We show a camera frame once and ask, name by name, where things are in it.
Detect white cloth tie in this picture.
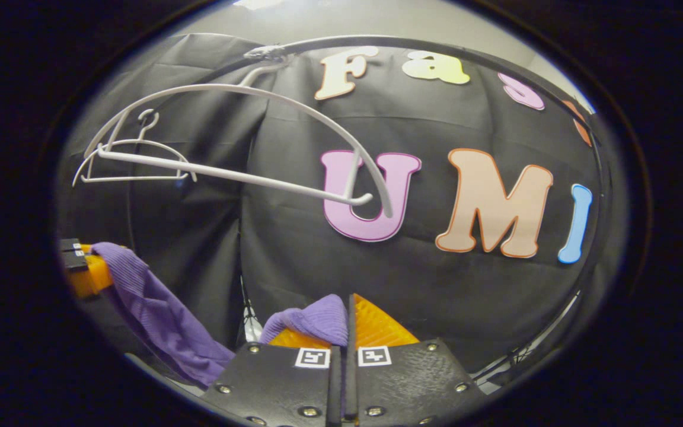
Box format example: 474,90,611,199
244,44,290,65

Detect white clothes hanger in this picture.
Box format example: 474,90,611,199
84,62,394,219
72,109,198,187

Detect black backdrop cloth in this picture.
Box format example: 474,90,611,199
57,33,633,380

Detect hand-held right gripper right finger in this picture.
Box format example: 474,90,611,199
344,292,487,426

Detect purple ribbed jacket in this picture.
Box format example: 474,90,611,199
90,242,349,389

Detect black clothes rack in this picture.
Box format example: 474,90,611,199
125,34,612,250

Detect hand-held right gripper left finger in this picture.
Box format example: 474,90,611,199
199,328,343,427

